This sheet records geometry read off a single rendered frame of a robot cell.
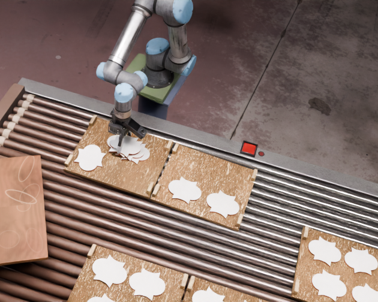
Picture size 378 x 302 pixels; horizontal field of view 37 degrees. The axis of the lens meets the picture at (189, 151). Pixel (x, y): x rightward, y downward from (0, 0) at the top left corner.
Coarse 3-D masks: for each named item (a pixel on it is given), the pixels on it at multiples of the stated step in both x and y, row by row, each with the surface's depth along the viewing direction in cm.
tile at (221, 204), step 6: (222, 192) 253; (210, 198) 250; (216, 198) 250; (222, 198) 251; (228, 198) 251; (234, 198) 251; (210, 204) 248; (216, 204) 248; (222, 204) 248; (228, 204) 249; (234, 204) 249; (210, 210) 246; (216, 210) 246; (222, 210) 246; (228, 210) 247; (234, 210) 247
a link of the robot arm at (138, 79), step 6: (126, 72) 243; (138, 72) 243; (120, 78) 241; (126, 78) 240; (132, 78) 240; (138, 78) 240; (144, 78) 242; (132, 84) 238; (138, 84) 239; (144, 84) 242; (138, 90) 239
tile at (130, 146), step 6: (114, 138) 261; (126, 138) 261; (132, 138) 262; (138, 138) 263; (126, 144) 259; (132, 144) 260; (138, 144) 260; (114, 150) 256; (126, 150) 257; (132, 150) 257; (138, 150) 258; (126, 156) 255
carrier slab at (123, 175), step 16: (96, 128) 268; (80, 144) 261; (96, 144) 262; (160, 144) 267; (112, 160) 257; (160, 160) 261; (96, 176) 251; (112, 176) 252; (128, 176) 253; (144, 176) 254; (144, 192) 248
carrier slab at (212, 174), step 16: (176, 160) 262; (192, 160) 264; (208, 160) 265; (224, 160) 266; (176, 176) 256; (192, 176) 258; (208, 176) 259; (224, 176) 260; (240, 176) 261; (160, 192) 249; (208, 192) 253; (224, 192) 254; (240, 192) 255; (176, 208) 246; (192, 208) 246; (208, 208) 248; (240, 208) 250; (224, 224) 243
